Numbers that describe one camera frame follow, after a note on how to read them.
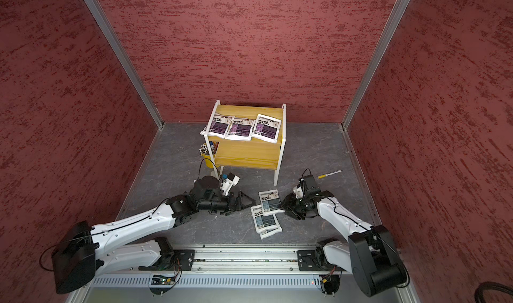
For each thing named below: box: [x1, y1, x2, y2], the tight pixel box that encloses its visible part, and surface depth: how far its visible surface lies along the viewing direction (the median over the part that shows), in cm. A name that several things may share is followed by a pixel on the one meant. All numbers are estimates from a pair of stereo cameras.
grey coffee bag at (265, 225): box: [250, 204, 283, 241], surface depth 83 cm
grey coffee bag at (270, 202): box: [257, 188, 286, 217], surface depth 89 cm
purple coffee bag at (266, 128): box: [250, 114, 282, 144], surface depth 74 cm
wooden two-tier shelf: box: [203, 100, 287, 187], surface depth 76 cm
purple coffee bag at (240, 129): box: [225, 117, 256, 141], surface depth 73 cm
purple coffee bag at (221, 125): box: [209, 113, 236, 139], surface depth 74 cm
